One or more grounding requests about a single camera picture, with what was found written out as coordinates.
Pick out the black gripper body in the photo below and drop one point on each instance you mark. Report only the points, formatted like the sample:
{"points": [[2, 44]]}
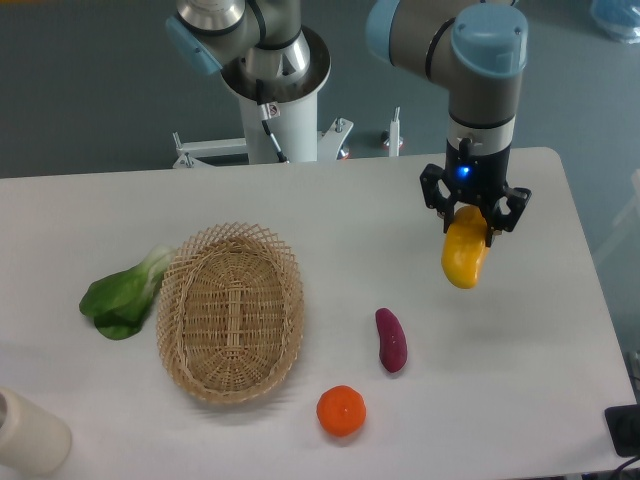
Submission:
{"points": [[476, 179]]}

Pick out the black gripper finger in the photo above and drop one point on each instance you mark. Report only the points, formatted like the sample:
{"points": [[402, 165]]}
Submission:
{"points": [[503, 209], [439, 193]]}

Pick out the yellow mango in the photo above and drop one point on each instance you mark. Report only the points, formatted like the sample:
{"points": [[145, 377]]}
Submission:
{"points": [[464, 250]]}

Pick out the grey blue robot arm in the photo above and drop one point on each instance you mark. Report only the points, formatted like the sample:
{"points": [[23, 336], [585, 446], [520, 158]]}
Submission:
{"points": [[475, 50]]}

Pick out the purple sweet potato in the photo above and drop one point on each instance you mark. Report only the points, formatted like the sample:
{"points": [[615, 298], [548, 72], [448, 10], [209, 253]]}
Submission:
{"points": [[393, 349]]}

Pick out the blue plastic bag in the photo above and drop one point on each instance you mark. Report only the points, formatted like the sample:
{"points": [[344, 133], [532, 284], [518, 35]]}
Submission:
{"points": [[617, 18]]}

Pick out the woven wicker basket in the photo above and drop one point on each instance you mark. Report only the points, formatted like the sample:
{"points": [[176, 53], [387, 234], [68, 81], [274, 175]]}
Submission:
{"points": [[230, 313]]}

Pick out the black device at edge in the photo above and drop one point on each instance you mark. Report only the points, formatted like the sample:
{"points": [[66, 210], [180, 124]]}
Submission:
{"points": [[623, 426]]}

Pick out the orange tangerine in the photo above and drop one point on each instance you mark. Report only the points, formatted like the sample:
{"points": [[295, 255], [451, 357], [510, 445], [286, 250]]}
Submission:
{"points": [[341, 411]]}

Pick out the green bok choy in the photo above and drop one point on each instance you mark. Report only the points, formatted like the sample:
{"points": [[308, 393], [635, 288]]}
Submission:
{"points": [[119, 303]]}

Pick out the cream cylindrical bottle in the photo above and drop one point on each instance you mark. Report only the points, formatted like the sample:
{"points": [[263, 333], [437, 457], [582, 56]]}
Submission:
{"points": [[33, 441]]}

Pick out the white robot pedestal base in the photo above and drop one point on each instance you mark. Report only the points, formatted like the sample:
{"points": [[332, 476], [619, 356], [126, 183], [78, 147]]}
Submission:
{"points": [[277, 94]]}

